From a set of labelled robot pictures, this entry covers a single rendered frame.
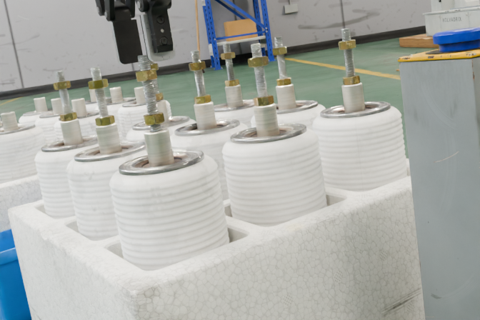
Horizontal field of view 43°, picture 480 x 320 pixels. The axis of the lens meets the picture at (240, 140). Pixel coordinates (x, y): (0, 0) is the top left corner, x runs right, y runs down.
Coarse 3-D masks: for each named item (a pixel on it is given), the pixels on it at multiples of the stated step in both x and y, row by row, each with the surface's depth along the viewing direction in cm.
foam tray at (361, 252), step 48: (336, 192) 62; (384, 192) 60; (48, 240) 62; (240, 240) 52; (288, 240) 52; (336, 240) 55; (384, 240) 59; (48, 288) 67; (96, 288) 52; (144, 288) 45; (192, 288) 47; (240, 288) 50; (288, 288) 53; (336, 288) 56; (384, 288) 59
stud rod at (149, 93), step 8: (144, 56) 52; (144, 64) 52; (152, 80) 52; (144, 88) 52; (152, 88) 52; (144, 96) 52; (152, 96) 52; (152, 104) 52; (152, 112) 52; (152, 128) 53; (160, 128) 53
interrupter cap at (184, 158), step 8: (176, 152) 57; (184, 152) 56; (192, 152) 55; (200, 152) 54; (136, 160) 56; (144, 160) 55; (176, 160) 54; (184, 160) 52; (192, 160) 51; (200, 160) 52; (120, 168) 52; (128, 168) 53; (136, 168) 52; (144, 168) 51; (152, 168) 51; (160, 168) 50; (168, 168) 50; (176, 168) 50
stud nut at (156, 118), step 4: (160, 112) 53; (144, 116) 52; (148, 116) 52; (152, 116) 52; (156, 116) 52; (160, 116) 52; (144, 120) 52; (148, 120) 52; (152, 120) 52; (156, 120) 52; (160, 120) 52; (164, 120) 53; (148, 124) 52; (152, 124) 52
